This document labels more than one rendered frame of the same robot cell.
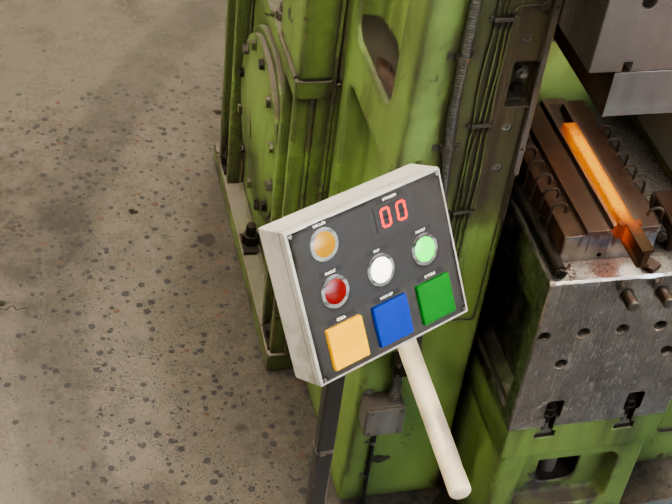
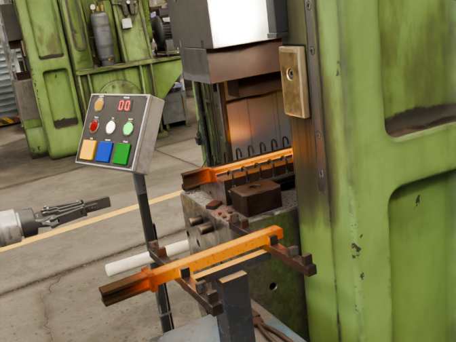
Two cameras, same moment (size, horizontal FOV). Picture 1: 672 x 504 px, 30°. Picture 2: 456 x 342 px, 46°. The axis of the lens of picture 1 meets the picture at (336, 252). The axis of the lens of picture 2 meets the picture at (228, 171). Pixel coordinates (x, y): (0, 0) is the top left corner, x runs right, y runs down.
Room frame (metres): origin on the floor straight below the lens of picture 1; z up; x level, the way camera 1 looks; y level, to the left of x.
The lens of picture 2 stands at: (1.80, -2.08, 1.48)
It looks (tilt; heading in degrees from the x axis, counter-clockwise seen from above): 17 degrees down; 85
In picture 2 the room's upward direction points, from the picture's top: 8 degrees counter-clockwise
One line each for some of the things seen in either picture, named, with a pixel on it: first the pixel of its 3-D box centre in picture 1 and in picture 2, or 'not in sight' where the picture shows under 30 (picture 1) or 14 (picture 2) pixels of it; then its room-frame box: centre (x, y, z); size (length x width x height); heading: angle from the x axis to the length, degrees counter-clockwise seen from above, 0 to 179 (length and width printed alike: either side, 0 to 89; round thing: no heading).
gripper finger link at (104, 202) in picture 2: not in sight; (97, 204); (1.57, -0.67, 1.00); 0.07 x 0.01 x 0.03; 18
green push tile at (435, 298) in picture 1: (434, 298); (123, 154); (1.62, -0.18, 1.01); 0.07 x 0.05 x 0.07; 133
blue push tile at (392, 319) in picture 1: (391, 319); (105, 152); (1.55, -0.11, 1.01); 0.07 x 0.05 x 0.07; 133
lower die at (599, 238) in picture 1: (572, 175); (270, 167); (2.09, -0.47, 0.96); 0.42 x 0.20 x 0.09; 18
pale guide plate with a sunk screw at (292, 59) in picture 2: not in sight; (294, 81); (2.12, -0.79, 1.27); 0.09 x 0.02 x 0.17; 108
